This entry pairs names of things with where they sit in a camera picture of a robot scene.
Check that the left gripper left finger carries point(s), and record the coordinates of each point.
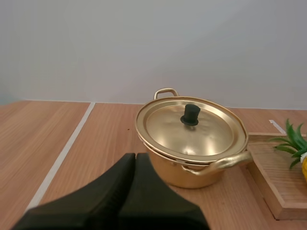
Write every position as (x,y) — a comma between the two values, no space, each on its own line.
(84,210)

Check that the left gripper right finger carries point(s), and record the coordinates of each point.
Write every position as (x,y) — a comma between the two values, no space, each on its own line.
(156,210)

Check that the gold pot lid black knob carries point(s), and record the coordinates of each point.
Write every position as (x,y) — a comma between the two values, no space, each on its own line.
(208,139)

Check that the shallow wooden tray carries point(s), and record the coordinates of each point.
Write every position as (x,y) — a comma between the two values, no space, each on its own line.
(275,182)

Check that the yellow toy pineapple green crown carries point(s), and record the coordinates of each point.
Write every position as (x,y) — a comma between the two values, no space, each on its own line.
(304,167)

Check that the white backdrop sheet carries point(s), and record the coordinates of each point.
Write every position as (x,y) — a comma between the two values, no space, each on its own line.
(144,48)

